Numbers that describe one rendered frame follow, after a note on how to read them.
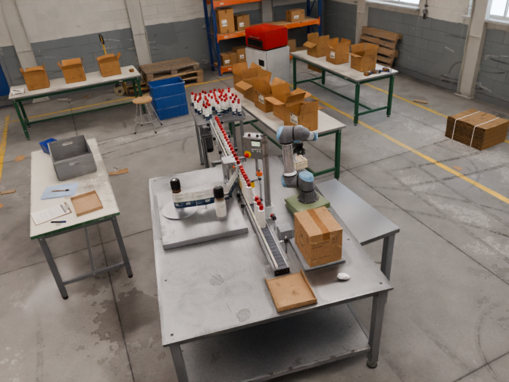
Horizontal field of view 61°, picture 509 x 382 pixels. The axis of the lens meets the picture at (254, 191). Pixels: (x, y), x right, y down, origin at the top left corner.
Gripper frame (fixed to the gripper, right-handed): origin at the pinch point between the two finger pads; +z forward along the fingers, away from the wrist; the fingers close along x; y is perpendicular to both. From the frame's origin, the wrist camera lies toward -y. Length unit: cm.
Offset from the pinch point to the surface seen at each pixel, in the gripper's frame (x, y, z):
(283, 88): 74, -171, -7
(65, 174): -205, -122, 16
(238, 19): 206, -646, -9
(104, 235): -187, -123, 102
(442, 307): 65, 136, 99
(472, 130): 323, -77, 77
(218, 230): -100, 51, 12
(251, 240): -80, 69, 17
